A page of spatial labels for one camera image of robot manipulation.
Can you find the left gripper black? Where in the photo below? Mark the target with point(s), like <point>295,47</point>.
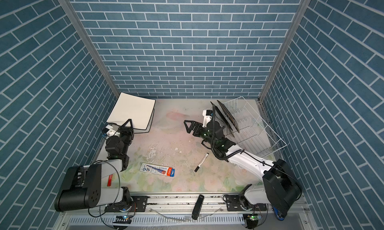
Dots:
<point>123,130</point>

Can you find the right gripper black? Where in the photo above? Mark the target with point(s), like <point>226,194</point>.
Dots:
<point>199,128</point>

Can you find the dark patterned plate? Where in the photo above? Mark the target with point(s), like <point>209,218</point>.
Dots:
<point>224,120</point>

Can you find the white square plate black rim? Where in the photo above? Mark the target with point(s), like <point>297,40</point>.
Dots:
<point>142,124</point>

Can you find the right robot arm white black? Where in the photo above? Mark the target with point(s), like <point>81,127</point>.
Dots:
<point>280,187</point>

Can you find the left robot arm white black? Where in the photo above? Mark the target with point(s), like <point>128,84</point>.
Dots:
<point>86,187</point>

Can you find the black white marker pen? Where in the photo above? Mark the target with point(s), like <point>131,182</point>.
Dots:
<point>201,162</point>

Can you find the dark plate orange rim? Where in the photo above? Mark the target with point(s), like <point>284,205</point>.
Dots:
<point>229,116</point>

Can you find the red marker pen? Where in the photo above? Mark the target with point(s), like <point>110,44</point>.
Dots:
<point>110,180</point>

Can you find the black remote control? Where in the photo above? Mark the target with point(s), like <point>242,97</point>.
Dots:
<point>197,207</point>

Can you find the blue black tool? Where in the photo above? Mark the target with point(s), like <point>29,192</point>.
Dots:
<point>279,215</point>

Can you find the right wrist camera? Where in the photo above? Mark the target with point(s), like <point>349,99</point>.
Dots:
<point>207,114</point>

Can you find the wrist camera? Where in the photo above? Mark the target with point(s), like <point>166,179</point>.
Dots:
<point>110,130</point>
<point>207,114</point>

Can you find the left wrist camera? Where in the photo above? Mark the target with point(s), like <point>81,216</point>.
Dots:
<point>110,130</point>

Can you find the white wire dish rack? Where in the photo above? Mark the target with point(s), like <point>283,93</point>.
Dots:
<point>253,133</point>

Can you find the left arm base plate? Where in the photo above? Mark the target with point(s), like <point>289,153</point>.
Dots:
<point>133,205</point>

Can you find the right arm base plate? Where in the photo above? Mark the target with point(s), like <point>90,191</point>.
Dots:
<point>236,203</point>

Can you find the aluminium rail frame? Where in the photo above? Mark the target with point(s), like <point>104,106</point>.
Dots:
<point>299,216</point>

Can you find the white slotted cable duct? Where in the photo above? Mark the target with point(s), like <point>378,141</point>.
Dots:
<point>153,220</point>

